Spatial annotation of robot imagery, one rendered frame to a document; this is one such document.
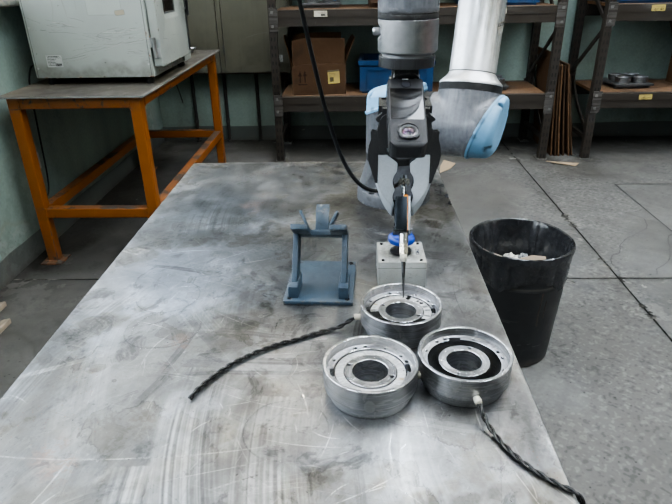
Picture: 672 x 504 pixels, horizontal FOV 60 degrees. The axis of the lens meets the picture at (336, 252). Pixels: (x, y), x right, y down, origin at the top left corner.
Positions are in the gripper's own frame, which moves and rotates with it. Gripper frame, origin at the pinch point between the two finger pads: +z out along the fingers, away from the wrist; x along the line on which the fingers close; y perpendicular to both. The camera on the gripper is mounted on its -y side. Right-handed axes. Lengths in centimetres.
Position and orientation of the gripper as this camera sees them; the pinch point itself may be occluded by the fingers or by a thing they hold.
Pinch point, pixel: (402, 208)
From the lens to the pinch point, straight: 80.8
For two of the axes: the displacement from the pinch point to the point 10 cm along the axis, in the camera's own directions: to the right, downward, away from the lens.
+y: 0.7, -4.4, 8.9
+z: 0.2, 9.0, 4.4
